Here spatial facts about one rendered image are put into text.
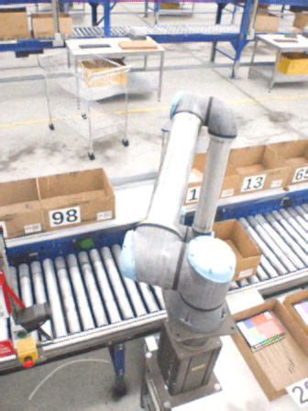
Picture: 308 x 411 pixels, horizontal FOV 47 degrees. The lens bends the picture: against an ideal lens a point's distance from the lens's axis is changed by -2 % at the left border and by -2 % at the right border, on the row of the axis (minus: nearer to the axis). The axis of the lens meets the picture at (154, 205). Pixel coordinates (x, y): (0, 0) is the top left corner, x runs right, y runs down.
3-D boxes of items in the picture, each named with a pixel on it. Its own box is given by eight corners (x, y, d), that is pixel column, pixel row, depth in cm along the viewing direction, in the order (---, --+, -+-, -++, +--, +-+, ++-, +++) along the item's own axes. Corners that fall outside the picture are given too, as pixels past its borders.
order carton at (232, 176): (178, 207, 216) (181, 184, 205) (160, 180, 236) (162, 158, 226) (235, 196, 228) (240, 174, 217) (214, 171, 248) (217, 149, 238)
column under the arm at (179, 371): (222, 390, 146) (240, 350, 125) (164, 411, 138) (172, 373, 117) (196, 338, 164) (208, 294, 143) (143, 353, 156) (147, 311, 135)
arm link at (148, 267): (171, 283, 101) (216, 85, 131) (113, 270, 103) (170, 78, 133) (171, 294, 115) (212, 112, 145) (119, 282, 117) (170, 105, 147)
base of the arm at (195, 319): (233, 328, 115) (240, 310, 109) (177, 336, 112) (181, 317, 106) (215, 283, 130) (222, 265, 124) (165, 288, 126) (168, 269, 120)
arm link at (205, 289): (225, 314, 108) (237, 276, 97) (170, 301, 110) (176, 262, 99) (228, 277, 120) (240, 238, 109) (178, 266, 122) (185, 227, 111)
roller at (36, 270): (43, 349, 160) (42, 343, 157) (31, 266, 197) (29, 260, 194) (54, 346, 161) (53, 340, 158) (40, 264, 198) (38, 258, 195)
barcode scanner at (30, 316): (56, 327, 137) (49, 313, 130) (26, 337, 134) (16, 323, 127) (53, 313, 142) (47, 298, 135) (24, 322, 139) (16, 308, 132)
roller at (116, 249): (138, 323, 174) (138, 317, 170) (110, 249, 211) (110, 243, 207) (148, 320, 175) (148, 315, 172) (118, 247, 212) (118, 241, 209)
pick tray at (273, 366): (269, 403, 142) (276, 393, 136) (224, 327, 169) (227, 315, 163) (322, 378, 151) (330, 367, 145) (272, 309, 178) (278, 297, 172)
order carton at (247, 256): (190, 293, 184) (194, 271, 173) (170, 252, 205) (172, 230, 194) (255, 275, 195) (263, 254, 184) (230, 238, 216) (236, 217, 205)
